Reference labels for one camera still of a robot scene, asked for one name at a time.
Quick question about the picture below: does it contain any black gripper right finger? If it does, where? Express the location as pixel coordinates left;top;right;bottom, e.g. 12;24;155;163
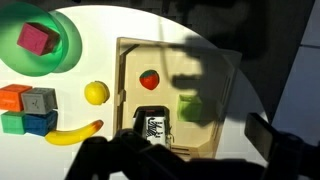
244;112;320;180

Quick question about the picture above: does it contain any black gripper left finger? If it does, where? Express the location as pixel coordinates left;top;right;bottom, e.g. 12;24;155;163
64;128;201;180

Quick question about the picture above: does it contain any light green block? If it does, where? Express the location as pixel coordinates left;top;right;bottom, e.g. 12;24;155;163
176;94;205;123

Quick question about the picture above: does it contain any blue block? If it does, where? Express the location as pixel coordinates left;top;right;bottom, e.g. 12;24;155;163
23;109;59;137

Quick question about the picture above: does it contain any gray block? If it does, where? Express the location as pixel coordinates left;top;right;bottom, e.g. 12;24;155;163
20;87;59;116

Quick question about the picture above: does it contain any wooden tray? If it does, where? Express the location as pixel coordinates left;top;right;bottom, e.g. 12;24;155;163
112;36;243;160

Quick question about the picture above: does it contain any teal green block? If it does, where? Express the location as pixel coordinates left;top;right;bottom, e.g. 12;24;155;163
0;110;28;136

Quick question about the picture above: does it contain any orange block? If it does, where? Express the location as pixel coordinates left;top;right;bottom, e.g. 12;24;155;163
0;83;33;113

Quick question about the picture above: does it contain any pink red block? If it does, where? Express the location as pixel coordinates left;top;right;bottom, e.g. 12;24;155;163
16;22;61;57

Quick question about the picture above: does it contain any black white patterned cube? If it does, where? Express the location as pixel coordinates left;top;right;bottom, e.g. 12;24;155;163
132;105;175;149

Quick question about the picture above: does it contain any yellow toy lemon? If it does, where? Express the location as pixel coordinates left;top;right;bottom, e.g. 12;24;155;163
83;80;111;107

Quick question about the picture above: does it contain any red toy strawberry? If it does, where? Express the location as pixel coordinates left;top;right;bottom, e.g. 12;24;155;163
138;69;161;91

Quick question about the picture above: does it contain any green translucent bowl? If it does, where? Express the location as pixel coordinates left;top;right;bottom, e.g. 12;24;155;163
0;2;83;78

